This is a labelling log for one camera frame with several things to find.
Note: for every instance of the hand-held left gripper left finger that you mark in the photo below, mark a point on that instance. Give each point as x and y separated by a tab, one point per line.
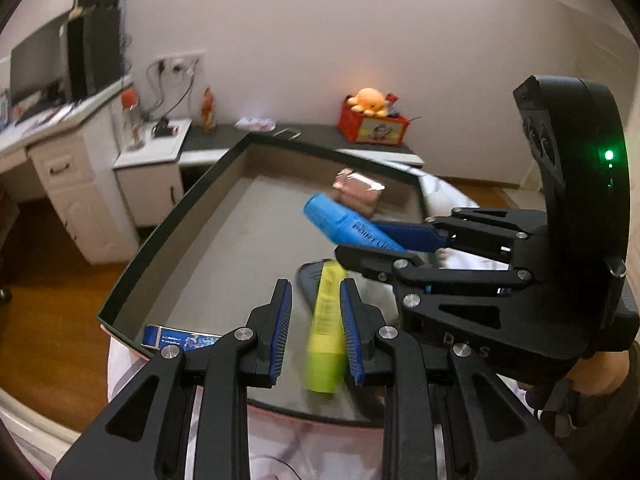
282	330

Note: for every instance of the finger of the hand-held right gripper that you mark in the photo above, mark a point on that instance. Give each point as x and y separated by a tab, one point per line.
410	235
365	260

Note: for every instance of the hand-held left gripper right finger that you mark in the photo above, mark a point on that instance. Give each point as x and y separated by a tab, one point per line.
352	330

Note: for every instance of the yellow highlighter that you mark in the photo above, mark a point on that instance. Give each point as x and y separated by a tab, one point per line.
325	340

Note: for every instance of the blue highlighter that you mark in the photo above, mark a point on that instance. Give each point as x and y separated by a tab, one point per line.
335	217

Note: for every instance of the rose gold cylinder jar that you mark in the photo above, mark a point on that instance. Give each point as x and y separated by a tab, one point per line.
357	185

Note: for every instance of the pink cardboard box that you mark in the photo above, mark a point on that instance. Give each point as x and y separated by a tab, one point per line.
240	240

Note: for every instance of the blue card packet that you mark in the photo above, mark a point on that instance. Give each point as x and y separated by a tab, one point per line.
170	337

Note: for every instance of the person's right hand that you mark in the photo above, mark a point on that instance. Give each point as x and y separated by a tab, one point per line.
605	372

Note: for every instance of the red storage box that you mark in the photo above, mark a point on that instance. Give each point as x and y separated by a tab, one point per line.
375	130

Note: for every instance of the dark headboard shelf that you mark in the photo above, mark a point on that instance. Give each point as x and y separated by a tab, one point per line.
320	135

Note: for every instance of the small red card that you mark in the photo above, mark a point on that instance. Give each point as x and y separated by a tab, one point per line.
393	98

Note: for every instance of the orange octopus plush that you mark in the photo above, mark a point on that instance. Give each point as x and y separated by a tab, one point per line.
370	100

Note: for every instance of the white smartphone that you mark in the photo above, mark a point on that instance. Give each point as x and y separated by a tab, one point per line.
287	133

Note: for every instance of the purple patterned pouch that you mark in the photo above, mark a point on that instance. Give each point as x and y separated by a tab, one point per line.
255	123

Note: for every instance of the white nightstand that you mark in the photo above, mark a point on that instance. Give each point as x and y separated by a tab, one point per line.
150	190

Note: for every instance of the orange snack bag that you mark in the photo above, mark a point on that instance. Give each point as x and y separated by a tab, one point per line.
208	110

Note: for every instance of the black cylinder device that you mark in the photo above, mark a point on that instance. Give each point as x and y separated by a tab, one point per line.
162	129

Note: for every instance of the clear water bottle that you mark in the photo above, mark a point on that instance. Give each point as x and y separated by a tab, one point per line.
134	125

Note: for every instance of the white desk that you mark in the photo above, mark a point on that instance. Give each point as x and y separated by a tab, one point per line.
65	170

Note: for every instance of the black computer tower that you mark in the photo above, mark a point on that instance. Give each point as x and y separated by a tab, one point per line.
95	55

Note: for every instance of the black computer monitor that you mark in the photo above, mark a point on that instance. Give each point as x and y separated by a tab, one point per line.
40	60

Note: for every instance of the white wall outlet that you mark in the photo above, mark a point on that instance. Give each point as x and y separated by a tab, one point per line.
180	62

